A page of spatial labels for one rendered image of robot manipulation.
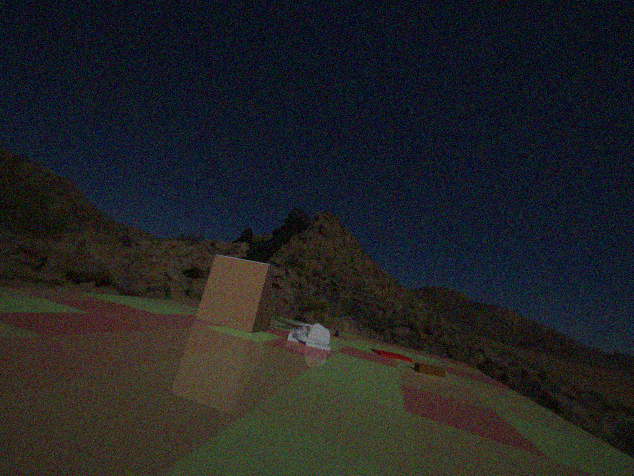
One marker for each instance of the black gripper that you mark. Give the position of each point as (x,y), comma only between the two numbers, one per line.
(247,236)

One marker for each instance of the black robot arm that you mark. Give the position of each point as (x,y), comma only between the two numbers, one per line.
(294,224)

